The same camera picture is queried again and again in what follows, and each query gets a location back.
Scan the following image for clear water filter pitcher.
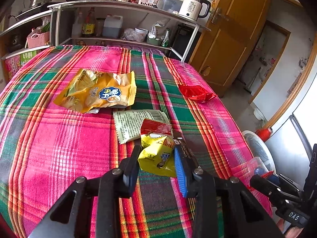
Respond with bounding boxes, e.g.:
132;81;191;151
157;0;184;13

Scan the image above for clear plastic bottle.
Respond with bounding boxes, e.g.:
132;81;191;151
72;12;84;38

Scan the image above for white oil jug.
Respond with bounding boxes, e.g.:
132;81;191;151
102;14;124;39

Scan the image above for plaid tablecloth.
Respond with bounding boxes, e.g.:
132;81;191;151
0;45;276;238

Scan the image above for pink basket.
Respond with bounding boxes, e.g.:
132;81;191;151
26;31;51;49

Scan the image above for red carton box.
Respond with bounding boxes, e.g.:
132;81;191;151
4;50;40;80

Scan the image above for white shelf rack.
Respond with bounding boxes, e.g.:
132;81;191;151
0;0;211;63

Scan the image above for black induction cooker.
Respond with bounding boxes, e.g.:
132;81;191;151
15;5;54;20

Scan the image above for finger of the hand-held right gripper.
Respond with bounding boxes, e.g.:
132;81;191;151
250;175;301;206
266;172;305;196

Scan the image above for silver refrigerator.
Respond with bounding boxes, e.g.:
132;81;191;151
265;87;317;179

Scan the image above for white electric kettle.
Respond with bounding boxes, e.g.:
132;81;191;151
178;0;212;22

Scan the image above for red wrapper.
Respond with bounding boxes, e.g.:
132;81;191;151
178;84;218;104

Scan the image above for pale green printed packet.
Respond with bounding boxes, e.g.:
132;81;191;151
113;109;172;145

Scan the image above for red round container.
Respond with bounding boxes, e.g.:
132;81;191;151
255;128;272;142

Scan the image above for white round tub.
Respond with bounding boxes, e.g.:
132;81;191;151
134;28;149;42

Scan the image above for person's right hand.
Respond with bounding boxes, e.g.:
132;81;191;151
284;224;306;238

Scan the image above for wooden doorway frame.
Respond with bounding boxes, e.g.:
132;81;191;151
248;20;292;105

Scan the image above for crumpled clear plastic bag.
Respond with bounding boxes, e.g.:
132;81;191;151
122;28;139;41

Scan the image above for yellow label sauce bottle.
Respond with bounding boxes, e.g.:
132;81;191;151
82;7;97;38

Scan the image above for brown jar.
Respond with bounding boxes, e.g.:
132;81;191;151
95;17;106;37

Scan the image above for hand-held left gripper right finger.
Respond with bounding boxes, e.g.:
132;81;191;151
173;146;285;238

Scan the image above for white plastic bag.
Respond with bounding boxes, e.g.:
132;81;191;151
149;22;165;39

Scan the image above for green pouch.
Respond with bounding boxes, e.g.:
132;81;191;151
161;28;171;47

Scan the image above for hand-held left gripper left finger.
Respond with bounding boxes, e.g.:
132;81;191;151
28;144;143;238

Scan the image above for black appliance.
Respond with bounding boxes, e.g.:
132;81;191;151
171;24;196;58

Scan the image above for black wrapper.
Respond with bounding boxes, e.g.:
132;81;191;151
172;131;199;169

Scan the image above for metal door handle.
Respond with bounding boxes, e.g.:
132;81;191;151
210;7;230;25

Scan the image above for small yellow red-topped packet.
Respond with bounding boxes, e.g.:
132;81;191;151
138;118;177;178

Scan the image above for large yellow snack bag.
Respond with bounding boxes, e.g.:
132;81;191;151
53;69;137;114

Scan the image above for wooden door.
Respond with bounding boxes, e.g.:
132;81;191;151
189;0;273;98

